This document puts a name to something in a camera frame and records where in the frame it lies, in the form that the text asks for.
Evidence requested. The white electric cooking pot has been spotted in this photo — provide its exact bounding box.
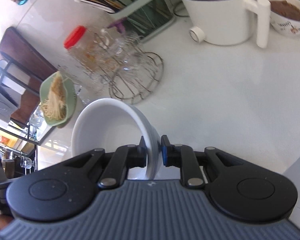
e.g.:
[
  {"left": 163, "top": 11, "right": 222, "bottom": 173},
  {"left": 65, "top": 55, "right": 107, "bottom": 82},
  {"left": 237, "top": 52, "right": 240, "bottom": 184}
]
[{"left": 182, "top": 0, "right": 270, "bottom": 48}]

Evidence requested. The red lid plastic jar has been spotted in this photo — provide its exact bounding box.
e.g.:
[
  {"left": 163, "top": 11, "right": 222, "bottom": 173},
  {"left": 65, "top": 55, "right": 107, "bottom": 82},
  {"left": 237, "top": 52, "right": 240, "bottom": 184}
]
[{"left": 63, "top": 25, "right": 119, "bottom": 82}]

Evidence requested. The wire glass drying rack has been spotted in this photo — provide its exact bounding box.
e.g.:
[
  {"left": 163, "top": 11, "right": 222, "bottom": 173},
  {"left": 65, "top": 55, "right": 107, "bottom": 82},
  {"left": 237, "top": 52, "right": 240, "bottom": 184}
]
[{"left": 90, "top": 27, "right": 165, "bottom": 105}]

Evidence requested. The yellow detergent bottle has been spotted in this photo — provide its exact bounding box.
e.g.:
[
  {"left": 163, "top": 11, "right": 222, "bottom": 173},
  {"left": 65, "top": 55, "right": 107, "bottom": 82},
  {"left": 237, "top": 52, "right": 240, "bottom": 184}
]
[{"left": 0, "top": 130, "right": 18, "bottom": 147}]

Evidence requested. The dark wooden cutting board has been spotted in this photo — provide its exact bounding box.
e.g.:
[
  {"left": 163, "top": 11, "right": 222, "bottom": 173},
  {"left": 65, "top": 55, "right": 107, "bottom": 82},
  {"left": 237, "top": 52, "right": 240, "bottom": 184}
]
[{"left": 0, "top": 27, "right": 57, "bottom": 128}]

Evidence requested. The floral bowl with brown food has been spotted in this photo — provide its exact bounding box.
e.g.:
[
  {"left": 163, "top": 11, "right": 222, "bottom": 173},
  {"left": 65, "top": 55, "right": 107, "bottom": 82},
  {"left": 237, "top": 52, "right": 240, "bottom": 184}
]
[{"left": 268, "top": 0, "right": 300, "bottom": 37}]

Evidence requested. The green chopstick holder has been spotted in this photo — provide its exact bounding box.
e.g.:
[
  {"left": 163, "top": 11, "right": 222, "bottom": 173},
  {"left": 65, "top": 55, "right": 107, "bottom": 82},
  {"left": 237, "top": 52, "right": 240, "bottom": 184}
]
[{"left": 70, "top": 0, "right": 177, "bottom": 43}]

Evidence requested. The green colander with noodles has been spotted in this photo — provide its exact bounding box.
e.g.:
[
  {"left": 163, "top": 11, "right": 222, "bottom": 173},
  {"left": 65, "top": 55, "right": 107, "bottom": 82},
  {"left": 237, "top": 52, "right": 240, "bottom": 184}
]
[{"left": 39, "top": 71, "right": 77, "bottom": 126}]

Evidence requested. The black dish rack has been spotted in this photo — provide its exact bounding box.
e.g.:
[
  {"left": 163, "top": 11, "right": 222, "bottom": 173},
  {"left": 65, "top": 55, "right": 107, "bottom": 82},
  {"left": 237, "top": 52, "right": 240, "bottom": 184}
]
[{"left": 0, "top": 59, "right": 49, "bottom": 145}]

